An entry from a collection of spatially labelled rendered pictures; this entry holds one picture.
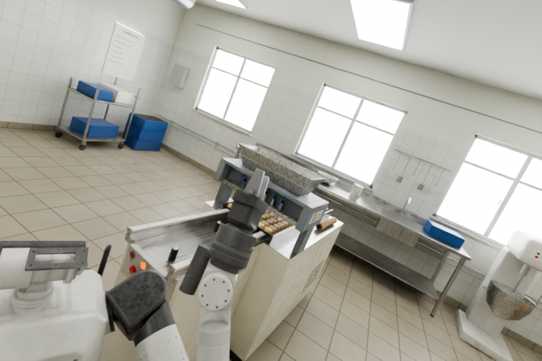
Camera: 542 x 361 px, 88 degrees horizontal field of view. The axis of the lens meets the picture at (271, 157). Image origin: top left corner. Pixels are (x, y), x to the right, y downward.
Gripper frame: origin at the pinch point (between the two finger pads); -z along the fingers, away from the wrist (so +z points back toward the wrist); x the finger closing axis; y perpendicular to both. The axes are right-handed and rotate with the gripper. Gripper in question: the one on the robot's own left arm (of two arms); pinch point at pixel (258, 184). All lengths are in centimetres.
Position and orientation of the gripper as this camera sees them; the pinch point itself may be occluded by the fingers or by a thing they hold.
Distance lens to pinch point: 64.9
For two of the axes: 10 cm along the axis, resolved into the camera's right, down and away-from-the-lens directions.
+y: -9.0, -2.8, 3.2
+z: -3.7, 8.9, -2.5
